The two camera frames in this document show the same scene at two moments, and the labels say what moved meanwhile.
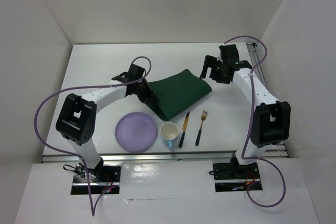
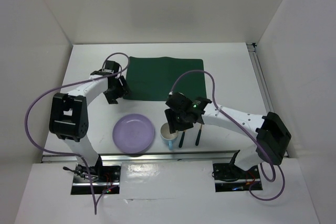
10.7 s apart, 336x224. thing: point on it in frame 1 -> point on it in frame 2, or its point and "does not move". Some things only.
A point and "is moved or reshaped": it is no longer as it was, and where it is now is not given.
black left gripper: x=149 y=96 -> x=123 y=90
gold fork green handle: x=203 y=116 does not move
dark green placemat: x=174 y=94 is moved or reshaped
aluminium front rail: x=273 y=157 does not move
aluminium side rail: x=279 y=149 does not move
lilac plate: x=135 y=132 does not move
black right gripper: x=210 y=61 -> x=174 y=125
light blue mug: x=169 y=131 does not move
